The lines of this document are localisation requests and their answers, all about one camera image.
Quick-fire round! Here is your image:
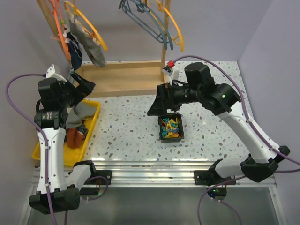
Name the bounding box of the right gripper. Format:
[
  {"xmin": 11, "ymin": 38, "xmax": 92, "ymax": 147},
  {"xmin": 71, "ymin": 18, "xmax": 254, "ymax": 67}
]
[{"xmin": 148, "ymin": 81, "xmax": 203, "ymax": 115}]

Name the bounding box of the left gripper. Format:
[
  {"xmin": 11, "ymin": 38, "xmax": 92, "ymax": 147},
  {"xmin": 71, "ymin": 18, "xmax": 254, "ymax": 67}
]
[{"xmin": 58, "ymin": 71, "xmax": 95, "ymax": 108}]

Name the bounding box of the grey underwear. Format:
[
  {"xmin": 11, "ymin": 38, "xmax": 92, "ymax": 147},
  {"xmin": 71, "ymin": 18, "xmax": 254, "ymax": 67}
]
[
  {"xmin": 66, "ymin": 102, "xmax": 97, "ymax": 129},
  {"xmin": 65, "ymin": 10, "xmax": 105, "ymax": 68}
]

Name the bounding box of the navy striped underwear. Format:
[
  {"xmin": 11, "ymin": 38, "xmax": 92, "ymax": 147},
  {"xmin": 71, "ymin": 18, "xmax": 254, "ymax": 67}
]
[{"xmin": 76, "ymin": 124, "xmax": 89, "ymax": 137}]

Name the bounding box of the yellow plastic hanger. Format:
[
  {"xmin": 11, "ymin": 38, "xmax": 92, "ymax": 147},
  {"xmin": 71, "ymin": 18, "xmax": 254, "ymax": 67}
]
[{"xmin": 148, "ymin": 0, "xmax": 185, "ymax": 52}]

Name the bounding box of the teal hanger with grey underwear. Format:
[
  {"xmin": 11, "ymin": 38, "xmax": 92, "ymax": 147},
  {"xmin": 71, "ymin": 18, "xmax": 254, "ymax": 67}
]
[{"xmin": 118, "ymin": 0, "xmax": 174, "ymax": 50}]

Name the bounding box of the blue-grey hanger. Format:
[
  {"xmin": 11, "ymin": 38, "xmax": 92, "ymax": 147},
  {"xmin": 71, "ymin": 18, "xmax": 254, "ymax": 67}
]
[{"xmin": 136, "ymin": 0, "xmax": 174, "ymax": 50}]

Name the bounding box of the rust orange underwear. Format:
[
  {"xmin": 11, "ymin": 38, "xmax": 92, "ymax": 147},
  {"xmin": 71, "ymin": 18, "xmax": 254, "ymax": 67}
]
[{"xmin": 67, "ymin": 127, "xmax": 85, "ymax": 149}]

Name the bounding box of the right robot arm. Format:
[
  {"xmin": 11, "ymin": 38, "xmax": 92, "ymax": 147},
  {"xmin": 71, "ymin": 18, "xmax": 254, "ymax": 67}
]
[{"xmin": 147, "ymin": 62, "xmax": 290, "ymax": 186}]

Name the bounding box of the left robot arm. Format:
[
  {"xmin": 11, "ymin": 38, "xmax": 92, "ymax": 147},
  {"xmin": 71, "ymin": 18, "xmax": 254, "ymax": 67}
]
[{"xmin": 29, "ymin": 72, "xmax": 98, "ymax": 215}]

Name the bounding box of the wooden hanger rack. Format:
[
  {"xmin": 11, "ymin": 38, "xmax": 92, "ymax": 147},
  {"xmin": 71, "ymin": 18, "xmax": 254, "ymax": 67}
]
[{"xmin": 37, "ymin": 0, "xmax": 166, "ymax": 97}]

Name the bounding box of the navy underwear on orange hanger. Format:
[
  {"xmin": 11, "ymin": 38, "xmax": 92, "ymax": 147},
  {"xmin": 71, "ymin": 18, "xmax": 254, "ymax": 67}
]
[{"xmin": 63, "ymin": 24, "xmax": 83, "ymax": 71}]

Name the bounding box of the orange hanger on rack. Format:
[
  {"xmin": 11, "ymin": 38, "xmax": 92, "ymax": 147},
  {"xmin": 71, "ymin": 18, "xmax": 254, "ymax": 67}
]
[{"xmin": 48, "ymin": 0, "xmax": 71, "ymax": 61}]

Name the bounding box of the black clip box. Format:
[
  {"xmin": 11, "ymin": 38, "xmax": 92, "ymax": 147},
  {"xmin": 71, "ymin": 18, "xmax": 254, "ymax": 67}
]
[{"xmin": 157, "ymin": 112, "xmax": 185, "ymax": 143}]

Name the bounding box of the yellow plastic tray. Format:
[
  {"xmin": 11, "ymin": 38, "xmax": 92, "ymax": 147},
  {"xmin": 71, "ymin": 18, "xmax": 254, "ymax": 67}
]
[{"xmin": 32, "ymin": 100, "xmax": 101, "ymax": 166}]

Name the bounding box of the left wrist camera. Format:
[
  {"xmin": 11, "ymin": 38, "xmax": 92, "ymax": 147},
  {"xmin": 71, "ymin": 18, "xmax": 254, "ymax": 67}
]
[{"xmin": 45, "ymin": 64, "xmax": 67, "ymax": 82}]

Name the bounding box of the aluminium rail frame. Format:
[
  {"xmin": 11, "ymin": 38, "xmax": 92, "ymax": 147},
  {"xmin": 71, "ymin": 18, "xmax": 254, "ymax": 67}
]
[{"xmin": 18, "ymin": 70, "xmax": 289, "ymax": 225}]

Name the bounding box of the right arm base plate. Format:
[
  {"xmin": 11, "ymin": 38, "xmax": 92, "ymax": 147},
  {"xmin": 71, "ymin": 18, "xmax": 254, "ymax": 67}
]
[{"xmin": 194, "ymin": 170, "xmax": 236, "ymax": 186}]

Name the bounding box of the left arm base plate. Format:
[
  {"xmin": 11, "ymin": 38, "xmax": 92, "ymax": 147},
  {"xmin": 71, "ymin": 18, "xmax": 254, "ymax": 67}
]
[{"xmin": 80, "ymin": 170, "xmax": 112, "ymax": 197}]

